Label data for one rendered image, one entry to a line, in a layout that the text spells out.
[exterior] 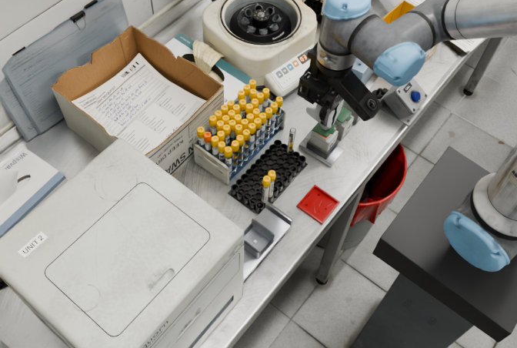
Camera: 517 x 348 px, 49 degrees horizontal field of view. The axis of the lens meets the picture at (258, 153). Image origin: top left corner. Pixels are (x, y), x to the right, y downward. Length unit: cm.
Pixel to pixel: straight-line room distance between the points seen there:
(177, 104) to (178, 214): 47
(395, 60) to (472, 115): 176
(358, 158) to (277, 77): 28
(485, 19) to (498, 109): 181
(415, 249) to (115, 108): 71
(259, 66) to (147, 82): 26
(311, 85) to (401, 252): 37
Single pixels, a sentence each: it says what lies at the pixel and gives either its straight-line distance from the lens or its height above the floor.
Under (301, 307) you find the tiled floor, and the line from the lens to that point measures 206.
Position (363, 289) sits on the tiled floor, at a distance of 212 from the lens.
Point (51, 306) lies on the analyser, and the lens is 85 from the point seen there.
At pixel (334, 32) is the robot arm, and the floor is 127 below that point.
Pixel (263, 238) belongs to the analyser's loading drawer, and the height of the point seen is 92.
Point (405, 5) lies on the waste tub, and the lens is 155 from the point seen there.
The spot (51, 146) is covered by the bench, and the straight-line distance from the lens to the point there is 136.
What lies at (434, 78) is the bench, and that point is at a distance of 152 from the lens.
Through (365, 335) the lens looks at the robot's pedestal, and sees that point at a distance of 186.
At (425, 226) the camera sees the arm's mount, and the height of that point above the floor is 95.
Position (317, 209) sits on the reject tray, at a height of 88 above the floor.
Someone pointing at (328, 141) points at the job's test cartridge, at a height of 95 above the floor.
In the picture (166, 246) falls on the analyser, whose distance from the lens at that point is 85.
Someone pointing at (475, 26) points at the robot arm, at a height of 134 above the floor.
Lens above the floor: 195
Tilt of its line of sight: 56 degrees down
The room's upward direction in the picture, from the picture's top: 4 degrees clockwise
